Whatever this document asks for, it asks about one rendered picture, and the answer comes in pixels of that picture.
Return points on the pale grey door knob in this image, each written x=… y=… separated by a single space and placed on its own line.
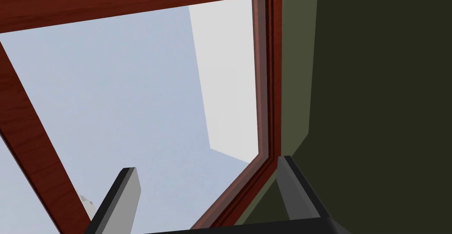
x=88 y=206

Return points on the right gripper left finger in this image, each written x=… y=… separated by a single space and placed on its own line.
x=120 y=205

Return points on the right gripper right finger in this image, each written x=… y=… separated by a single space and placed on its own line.
x=295 y=195

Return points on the red-brown wooden door leaf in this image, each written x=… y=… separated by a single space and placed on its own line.
x=28 y=131

